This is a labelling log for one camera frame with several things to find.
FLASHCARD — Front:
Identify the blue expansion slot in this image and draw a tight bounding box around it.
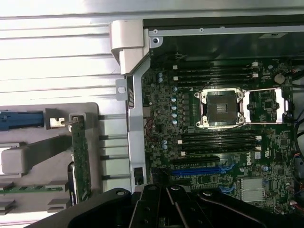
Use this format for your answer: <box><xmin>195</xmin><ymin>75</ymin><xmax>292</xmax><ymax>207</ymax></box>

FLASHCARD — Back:
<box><xmin>172</xmin><ymin>167</ymin><xmax>220</xmax><ymax>176</ymax></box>

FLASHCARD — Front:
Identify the black expansion slot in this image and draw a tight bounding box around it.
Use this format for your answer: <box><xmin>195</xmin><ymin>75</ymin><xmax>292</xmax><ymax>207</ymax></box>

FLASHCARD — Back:
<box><xmin>171</xmin><ymin>155</ymin><xmax>220</xmax><ymax>167</ymax></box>

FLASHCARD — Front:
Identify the black RAM slot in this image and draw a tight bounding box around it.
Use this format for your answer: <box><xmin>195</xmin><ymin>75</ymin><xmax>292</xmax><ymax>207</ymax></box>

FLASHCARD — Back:
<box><xmin>173</xmin><ymin>75</ymin><xmax>259</xmax><ymax>81</ymax></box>
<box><xmin>180</xmin><ymin>151</ymin><xmax>262</xmax><ymax>157</ymax></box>
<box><xmin>173</xmin><ymin>63</ymin><xmax>258</xmax><ymax>69</ymax></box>
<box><xmin>178</xmin><ymin>139</ymin><xmax>262</xmax><ymax>146</ymax></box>
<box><xmin>178</xmin><ymin>133</ymin><xmax>262</xmax><ymax>140</ymax></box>
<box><xmin>173</xmin><ymin>69</ymin><xmax>258</xmax><ymax>75</ymax></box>
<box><xmin>179</xmin><ymin>145</ymin><xmax>262</xmax><ymax>152</ymax></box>
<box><xmin>174</xmin><ymin>80</ymin><xmax>259</xmax><ymax>87</ymax></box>

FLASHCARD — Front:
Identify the silver chipset heatsink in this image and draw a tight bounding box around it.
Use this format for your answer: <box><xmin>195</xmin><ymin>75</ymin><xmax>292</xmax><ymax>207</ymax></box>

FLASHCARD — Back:
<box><xmin>241</xmin><ymin>178</ymin><xmax>264</xmax><ymax>207</ymax></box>

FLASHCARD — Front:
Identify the black open PC case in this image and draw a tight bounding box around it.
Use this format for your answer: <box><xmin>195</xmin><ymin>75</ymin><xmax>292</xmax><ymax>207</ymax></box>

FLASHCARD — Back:
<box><xmin>111</xmin><ymin>14</ymin><xmax>304</xmax><ymax>214</ymax></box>

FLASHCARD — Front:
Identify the CPU socket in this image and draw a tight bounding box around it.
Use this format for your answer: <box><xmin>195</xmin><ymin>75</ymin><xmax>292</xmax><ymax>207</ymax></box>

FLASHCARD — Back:
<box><xmin>194</xmin><ymin>87</ymin><xmax>247</xmax><ymax>130</ymax></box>

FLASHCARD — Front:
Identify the green motherboard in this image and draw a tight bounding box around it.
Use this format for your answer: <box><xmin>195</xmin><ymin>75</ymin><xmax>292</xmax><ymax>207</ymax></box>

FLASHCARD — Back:
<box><xmin>142</xmin><ymin>59</ymin><xmax>295</xmax><ymax>214</ymax></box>

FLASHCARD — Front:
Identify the grey parts rack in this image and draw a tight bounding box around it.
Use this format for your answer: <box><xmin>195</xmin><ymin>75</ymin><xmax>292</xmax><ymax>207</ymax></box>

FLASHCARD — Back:
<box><xmin>0</xmin><ymin>102</ymin><xmax>100</xmax><ymax>214</ymax></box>

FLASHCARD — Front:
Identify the green RAM stick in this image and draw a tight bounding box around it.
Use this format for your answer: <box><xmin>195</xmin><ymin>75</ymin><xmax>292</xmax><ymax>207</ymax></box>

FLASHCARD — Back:
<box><xmin>0</xmin><ymin>186</ymin><xmax>65</xmax><ymax>193</ymax></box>

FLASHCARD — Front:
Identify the metal socket cover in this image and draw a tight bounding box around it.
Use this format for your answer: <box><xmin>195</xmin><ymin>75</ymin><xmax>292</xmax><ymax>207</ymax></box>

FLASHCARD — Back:
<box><xmin>244</xmin><ymin>88</ymin><xmax>289</xmax><ymax>124</ymax></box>

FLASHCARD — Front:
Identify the hard disk in blue caddy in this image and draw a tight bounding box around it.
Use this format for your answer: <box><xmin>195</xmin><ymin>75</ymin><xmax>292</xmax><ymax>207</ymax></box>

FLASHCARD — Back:
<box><xmin>0</xmin><ymin>110</ymin><xmax>45</xmax><ymax>131</ymax></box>

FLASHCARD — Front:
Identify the light grey case handle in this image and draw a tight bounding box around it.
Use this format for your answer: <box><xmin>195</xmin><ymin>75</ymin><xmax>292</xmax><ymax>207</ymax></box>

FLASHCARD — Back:
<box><xmin>111</xmin><ymin>20</ymin><xmax>151</xmax><ymax>76</ymax></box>

